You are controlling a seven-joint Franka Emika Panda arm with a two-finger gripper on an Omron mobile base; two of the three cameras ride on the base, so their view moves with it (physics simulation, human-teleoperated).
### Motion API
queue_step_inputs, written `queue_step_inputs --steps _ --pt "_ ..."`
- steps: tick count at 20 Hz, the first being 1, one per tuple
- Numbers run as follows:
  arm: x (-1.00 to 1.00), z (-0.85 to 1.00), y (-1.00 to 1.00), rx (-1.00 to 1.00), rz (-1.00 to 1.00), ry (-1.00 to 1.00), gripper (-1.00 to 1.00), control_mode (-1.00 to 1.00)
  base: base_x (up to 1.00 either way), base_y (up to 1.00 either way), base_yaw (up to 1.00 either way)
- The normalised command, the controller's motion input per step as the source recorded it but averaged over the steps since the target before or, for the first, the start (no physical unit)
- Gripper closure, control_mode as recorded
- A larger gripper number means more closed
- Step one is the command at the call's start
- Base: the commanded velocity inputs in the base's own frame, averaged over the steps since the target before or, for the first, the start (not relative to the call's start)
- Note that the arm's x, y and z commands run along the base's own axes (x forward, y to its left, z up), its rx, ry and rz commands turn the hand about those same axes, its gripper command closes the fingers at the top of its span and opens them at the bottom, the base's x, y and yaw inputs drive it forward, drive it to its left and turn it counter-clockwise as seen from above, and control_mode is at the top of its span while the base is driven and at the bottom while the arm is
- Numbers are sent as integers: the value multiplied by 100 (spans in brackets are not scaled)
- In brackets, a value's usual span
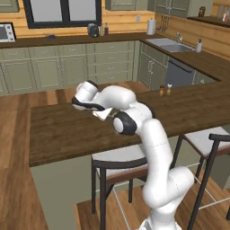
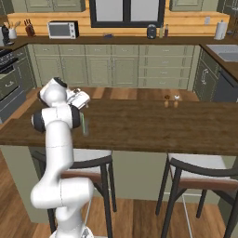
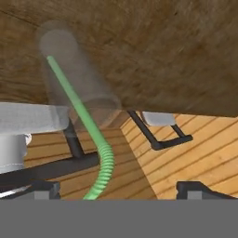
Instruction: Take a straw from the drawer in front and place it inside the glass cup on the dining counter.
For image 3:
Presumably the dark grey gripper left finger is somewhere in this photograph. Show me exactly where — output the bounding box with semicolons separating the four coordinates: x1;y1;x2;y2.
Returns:
0;178;61;201

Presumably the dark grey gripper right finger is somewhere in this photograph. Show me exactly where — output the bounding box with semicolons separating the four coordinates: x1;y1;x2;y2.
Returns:
176;180;238;201

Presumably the green bendy straw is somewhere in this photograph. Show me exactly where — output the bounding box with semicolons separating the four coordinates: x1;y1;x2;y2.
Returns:
46;55;116;201

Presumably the clear glass cup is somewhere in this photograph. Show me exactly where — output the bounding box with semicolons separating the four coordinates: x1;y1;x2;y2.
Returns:
34;20;123;132

